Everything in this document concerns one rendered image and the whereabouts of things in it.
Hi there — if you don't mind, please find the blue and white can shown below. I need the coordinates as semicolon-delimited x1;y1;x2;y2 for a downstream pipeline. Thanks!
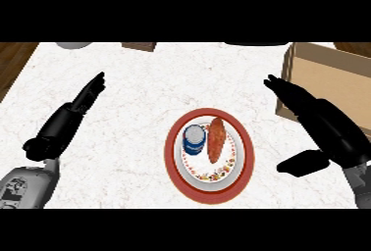
181;124;206;157

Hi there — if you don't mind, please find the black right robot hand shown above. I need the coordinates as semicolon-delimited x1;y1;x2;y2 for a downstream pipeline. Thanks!
261;74;371;178

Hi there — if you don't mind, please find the grey round bowl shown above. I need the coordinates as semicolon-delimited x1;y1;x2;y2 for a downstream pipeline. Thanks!
53;41;94;50

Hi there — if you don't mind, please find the red-rimmed floral plate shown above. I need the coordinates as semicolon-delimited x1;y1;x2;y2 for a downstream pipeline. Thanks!
162;107;257;206

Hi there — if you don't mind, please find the brown wooden block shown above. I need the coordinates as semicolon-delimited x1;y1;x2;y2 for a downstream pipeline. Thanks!
119;41;156;53

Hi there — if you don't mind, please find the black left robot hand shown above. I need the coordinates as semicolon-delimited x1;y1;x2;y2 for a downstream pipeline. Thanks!
22;71;107;163

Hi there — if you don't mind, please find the orange-brown sweet potato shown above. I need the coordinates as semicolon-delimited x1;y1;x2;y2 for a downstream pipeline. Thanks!
205;117;227;165

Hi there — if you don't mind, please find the brown cardboard box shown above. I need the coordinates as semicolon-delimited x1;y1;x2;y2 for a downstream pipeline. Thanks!
273;41;371;141

